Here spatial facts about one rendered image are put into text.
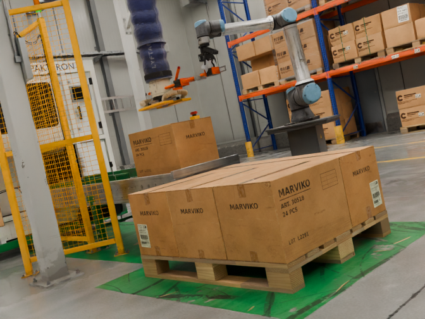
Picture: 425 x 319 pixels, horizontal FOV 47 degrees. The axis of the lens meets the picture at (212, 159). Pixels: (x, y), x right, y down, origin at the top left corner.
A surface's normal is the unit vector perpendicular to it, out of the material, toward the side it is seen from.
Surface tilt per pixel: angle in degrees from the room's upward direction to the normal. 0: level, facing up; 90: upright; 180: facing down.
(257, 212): 90
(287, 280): 90
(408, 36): 91
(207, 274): 90
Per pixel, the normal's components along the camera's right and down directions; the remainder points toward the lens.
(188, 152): 0.66, -0.10
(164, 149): -0.72, 0.19
